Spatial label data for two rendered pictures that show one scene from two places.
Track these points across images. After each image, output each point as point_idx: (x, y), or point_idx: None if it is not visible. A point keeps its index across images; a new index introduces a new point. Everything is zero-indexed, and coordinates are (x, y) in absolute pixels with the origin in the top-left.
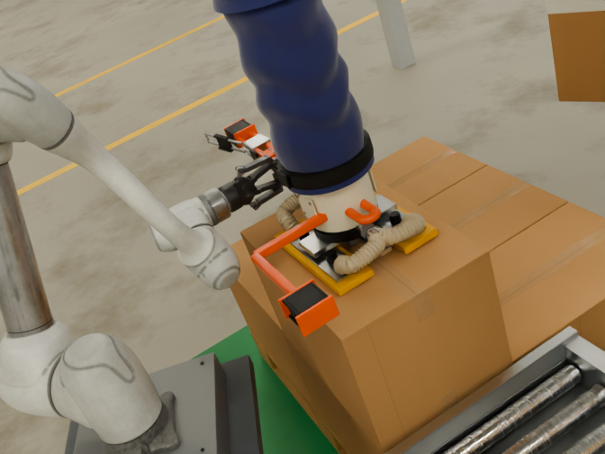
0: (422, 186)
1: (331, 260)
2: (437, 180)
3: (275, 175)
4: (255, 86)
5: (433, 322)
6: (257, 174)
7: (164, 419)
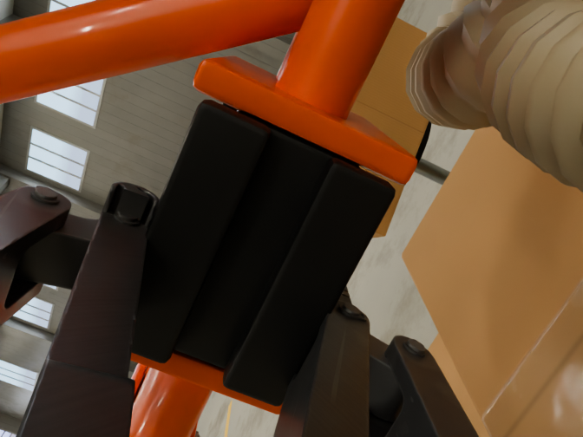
0: (468, 417)
1: None
2: (461, 390)
3: (245, 333)
4: None
5: None
6: (56, 330)
7: None
